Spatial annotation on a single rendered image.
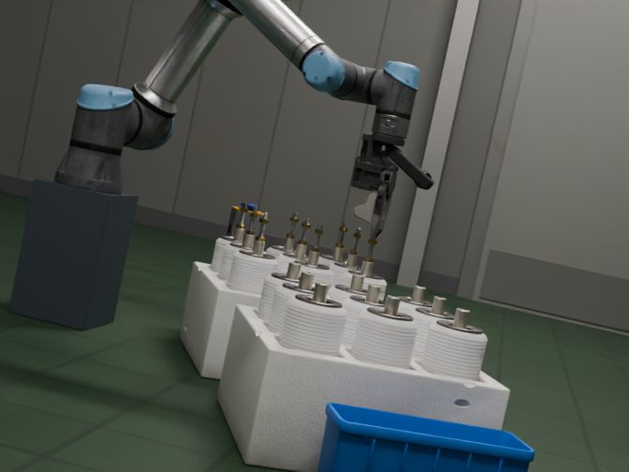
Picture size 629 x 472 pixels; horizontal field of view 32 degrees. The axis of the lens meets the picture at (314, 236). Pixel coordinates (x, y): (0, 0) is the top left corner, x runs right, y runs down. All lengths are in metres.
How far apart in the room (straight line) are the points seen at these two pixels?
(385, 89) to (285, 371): 0.82
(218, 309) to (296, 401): 0.55
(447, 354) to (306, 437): 0.26
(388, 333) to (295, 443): 0.22
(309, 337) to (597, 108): 3.41
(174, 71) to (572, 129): 2.72
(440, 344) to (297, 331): 0.23
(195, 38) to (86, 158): 0.36
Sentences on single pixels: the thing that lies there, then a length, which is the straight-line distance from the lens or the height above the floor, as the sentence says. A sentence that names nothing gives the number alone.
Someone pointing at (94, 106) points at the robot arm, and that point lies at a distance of 2.45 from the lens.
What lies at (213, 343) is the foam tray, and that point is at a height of 0.07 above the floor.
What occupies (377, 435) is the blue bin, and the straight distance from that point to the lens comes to 1.56.
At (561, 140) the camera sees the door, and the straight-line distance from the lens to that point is 4.93.
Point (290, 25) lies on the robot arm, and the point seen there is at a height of 0.72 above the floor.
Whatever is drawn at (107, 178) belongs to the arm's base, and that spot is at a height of 0.33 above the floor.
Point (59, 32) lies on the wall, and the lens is 5.47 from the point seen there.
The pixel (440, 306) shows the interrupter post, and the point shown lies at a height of 0.27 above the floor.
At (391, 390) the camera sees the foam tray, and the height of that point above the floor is 0.15.
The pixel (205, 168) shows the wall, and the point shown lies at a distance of 5.17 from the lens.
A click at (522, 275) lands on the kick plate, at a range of 4.92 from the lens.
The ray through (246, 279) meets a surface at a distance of 2.20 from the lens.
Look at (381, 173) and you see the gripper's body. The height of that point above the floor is 0.47.
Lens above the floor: 0.47
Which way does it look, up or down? 4 degrees down
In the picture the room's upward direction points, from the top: 12 degrees clockwise
